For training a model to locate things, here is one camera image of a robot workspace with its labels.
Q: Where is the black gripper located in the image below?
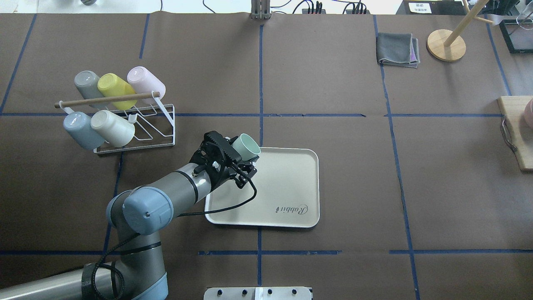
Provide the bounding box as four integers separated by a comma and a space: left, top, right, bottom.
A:
190, 131, 257, 192

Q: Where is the green cup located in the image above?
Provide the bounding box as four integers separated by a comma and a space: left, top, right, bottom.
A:
232, 133, 261, 161

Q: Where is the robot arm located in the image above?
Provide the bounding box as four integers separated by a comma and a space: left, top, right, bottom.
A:
1, 131, 261, 300

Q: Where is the cream rabbit tray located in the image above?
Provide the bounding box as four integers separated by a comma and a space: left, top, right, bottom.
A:
205, 147, 320, 228

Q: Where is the cream white cup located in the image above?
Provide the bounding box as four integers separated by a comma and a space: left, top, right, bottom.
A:
91, 110, 135, 148

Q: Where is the pink cup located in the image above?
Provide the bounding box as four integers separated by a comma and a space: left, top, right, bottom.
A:
126, 66, 166, 104

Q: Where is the yellow cup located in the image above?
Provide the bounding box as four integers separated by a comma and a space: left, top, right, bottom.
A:
97, 73, 137, 110

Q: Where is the light blue cup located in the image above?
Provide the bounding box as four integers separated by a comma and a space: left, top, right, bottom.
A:
63, 112, 105, 150

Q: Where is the grey cup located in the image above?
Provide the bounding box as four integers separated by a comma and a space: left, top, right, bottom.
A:
74, 70, 104, 99

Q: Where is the grey folded cloth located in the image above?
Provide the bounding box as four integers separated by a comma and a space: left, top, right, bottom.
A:
376, 32, 421, 68

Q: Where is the wooden stand with round base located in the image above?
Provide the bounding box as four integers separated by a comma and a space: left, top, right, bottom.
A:
426, 0, 495, 62

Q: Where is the wooden cutting board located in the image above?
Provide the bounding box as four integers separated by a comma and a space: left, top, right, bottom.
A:
498, 95, 533, 171

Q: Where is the pink bowl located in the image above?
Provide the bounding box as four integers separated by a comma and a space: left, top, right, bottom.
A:
523, 98, 533, 129

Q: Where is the white wire cup rack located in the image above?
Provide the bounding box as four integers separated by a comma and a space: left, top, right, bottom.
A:
55, 91, 176, 155

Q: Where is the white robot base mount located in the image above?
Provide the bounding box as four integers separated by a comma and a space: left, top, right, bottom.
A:
203, 286, 314, 300

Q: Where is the aluminium frame post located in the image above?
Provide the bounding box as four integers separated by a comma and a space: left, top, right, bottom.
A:
251, 0, 271, 20

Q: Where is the metal board handle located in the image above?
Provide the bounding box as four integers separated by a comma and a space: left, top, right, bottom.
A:
499, 115, 518, 153

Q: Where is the black frame box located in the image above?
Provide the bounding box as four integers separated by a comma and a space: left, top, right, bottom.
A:
499, 20, 533, 54

